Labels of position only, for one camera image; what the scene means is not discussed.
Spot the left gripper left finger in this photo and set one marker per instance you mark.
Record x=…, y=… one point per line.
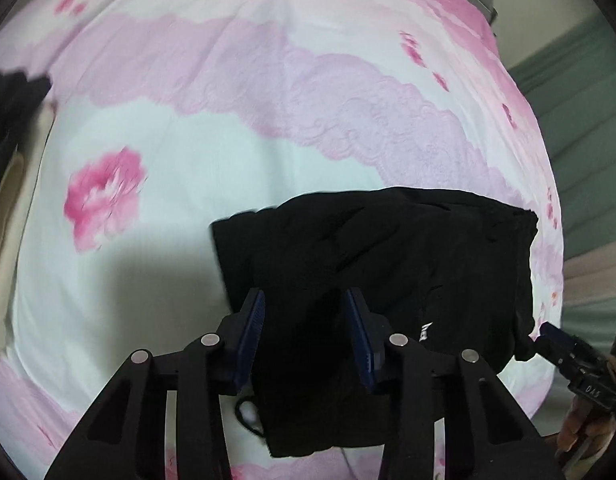
x=216, y=364

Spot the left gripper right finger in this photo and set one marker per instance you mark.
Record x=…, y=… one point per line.
x=397, y=371

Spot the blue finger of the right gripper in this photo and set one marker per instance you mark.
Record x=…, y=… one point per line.
x=572, y=356

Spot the black pants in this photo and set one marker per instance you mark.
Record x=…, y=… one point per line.
x=449, y=269

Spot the beige sheer curtain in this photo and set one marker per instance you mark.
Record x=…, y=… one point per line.
x=590, y=277

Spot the folded beige garment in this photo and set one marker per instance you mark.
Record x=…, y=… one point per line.
x=17, y=189

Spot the green curtain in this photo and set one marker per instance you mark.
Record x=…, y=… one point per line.
x=571, y=86

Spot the pink floral duvet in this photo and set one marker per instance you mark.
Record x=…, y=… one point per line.
x=171, y=114

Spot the folded black garment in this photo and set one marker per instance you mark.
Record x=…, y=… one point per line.
x=20, y=98

